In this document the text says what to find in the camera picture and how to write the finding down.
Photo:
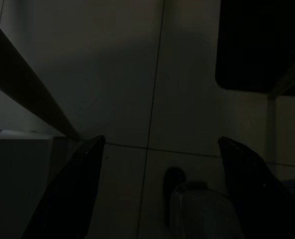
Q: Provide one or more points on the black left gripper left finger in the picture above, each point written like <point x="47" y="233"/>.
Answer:
<point x="70" y="189"/>

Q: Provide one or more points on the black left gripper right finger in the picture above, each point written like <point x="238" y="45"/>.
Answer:
<point x="256" y="199"/>

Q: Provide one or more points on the dark rug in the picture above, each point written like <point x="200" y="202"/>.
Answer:
<point x="249" y="49"/>

